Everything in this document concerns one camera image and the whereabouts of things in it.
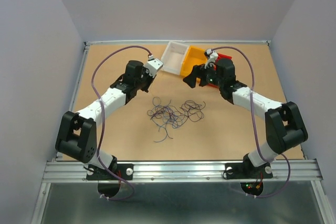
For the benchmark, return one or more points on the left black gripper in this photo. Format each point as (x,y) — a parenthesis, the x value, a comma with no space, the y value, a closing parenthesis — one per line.
(150,80)

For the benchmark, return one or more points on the aluminium front rail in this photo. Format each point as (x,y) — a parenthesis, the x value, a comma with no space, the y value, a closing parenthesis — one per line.
(179,171)

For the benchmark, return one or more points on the red plastic bin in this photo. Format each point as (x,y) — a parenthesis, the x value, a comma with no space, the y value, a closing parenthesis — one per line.
(225,56)

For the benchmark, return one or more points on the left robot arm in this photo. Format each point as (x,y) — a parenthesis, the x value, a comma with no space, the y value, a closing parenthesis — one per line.
(77,135)

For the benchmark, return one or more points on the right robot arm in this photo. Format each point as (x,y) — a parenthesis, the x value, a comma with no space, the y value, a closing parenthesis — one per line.
(284,125)

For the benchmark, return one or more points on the white plastic bin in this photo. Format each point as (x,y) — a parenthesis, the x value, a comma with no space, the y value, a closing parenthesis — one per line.
(173,57)

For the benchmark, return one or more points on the yellow plastic bin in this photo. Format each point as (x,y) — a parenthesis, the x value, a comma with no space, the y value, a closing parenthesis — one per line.
(194,56)

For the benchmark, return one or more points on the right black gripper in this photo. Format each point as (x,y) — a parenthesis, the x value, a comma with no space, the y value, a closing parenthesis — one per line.
(198,72)

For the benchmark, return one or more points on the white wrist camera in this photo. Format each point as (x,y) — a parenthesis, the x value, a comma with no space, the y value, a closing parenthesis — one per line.
(211,56)
(153,66)

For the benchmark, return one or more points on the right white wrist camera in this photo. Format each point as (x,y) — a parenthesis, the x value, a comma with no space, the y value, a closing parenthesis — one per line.
(211,56)

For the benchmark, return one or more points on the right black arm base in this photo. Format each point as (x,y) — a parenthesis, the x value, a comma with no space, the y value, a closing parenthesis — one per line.
(246,170)

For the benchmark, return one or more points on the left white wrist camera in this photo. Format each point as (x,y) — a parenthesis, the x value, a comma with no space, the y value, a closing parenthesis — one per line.
(153,66)

